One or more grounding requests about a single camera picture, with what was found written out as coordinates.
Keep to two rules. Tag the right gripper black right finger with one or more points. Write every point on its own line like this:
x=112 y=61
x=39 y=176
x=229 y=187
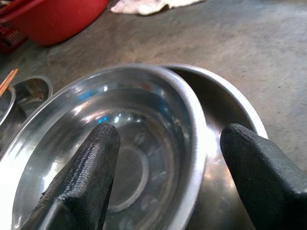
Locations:
x=263 y=179

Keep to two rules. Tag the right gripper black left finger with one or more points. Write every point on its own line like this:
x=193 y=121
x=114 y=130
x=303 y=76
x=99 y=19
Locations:
x=84 y=172

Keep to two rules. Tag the brown wooden chopstick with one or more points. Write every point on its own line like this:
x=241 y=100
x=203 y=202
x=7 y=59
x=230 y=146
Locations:
x=9 y=80

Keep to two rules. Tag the red plastic basin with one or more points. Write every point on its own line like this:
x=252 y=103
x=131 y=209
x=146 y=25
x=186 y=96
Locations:
x=60 y=19

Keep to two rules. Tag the small steel bowl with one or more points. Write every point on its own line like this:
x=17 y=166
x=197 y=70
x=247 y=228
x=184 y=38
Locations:
x=156 y=119

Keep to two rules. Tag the beige crumpled dish cloth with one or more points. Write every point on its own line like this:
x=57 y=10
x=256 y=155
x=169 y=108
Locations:
x=153 y=6

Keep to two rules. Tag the red slotted plastic basket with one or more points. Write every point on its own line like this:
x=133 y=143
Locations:
x=10 y=39

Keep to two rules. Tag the steel plate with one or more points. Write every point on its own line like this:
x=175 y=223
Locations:
x=36 y=88

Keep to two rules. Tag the wide steel bowl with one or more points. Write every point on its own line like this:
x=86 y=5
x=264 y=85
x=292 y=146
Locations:
x=6 y=105
x=216 y=95

